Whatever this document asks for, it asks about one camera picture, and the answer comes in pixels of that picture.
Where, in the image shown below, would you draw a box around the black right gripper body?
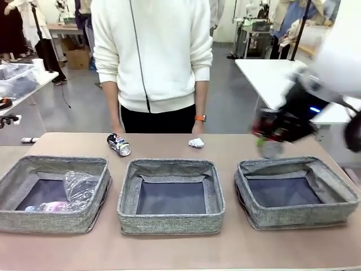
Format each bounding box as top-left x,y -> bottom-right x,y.
278,80 -> 331,143

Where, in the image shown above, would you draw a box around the dark plastic crate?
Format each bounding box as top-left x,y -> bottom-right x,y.
252,21 -> 273,32

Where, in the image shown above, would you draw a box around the white paper ball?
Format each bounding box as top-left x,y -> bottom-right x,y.
188,137 -> 206,149

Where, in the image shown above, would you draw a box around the black trousers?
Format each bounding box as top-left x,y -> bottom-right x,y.
120,103 -> 197,134

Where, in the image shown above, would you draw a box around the large white table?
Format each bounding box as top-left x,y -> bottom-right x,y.
235,58 -> 361,125

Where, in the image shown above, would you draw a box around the person's left forearm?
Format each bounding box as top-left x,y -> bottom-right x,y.
194,80 -> 209,116

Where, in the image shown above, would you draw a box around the black orange headset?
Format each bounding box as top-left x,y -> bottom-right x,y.
0,97 -> 14,111

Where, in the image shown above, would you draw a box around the white zip sweater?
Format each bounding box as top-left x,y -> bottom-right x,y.
90,0 -> 214,114

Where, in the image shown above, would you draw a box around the small white side table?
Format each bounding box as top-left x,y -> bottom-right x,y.
0,70 -> 59,116

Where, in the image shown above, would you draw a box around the clear plastic storage bin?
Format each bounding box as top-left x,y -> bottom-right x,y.
0,63 -> 39,99

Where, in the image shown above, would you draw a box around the brown cardboard box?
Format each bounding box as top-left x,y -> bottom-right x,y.
65,46 -> 91,70

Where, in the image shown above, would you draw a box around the person's right forearm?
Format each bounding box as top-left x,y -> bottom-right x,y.
101,80 -> 122,125

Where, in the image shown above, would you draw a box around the crushed silver blue can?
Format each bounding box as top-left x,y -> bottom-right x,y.
107,132 -> 133,158

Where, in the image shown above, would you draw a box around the crushed red can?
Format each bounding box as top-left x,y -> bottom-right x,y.
252,112 -> 285,159

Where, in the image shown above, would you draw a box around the clear plastic bag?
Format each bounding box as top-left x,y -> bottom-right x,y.
62,171 -> 98,203

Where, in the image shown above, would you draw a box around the grey fabric basket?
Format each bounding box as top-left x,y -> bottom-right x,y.
234,156 -> 359,231
117,158 -> 227,235
0,155 -> 113,234

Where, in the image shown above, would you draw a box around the white paper cup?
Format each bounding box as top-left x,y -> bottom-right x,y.
31,58 -> 46,78

